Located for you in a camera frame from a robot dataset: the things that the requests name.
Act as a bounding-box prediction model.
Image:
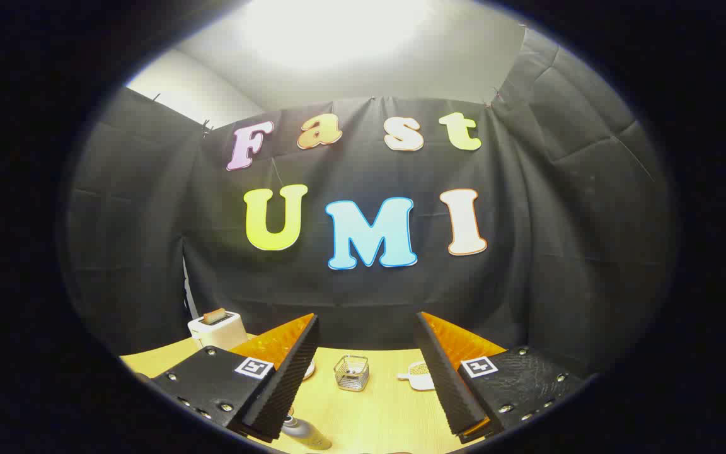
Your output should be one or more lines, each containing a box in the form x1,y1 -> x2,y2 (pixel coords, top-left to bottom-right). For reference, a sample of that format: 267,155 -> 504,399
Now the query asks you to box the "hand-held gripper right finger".
413,311 -> 591,444

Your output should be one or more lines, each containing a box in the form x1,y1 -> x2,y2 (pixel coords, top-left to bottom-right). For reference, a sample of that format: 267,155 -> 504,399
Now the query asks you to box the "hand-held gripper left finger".
149,313 -> 321,443

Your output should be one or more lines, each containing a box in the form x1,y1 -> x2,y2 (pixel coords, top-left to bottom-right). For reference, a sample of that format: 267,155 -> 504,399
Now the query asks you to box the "white cup with wooden handle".
398,361 -> 436,391

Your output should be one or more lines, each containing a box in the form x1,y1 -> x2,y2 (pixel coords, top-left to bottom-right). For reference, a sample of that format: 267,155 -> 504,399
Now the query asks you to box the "silver juice bottle green label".
281,409 -> 333,451

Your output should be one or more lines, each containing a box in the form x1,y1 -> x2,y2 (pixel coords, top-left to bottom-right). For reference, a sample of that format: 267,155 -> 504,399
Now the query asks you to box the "wooden table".
120,334 -> 509,454

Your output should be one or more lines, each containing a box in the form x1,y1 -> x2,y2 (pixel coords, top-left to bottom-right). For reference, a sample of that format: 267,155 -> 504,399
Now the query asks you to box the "white toaster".
187,309 -> 250,351

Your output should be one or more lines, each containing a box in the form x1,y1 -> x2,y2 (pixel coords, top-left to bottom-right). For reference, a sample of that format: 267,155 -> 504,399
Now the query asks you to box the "black backdrop cloth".
64,28 -> 679,379

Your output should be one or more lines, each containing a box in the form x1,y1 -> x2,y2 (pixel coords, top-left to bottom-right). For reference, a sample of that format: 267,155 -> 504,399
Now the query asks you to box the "wire mesh basket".
333,355 -> 370,392

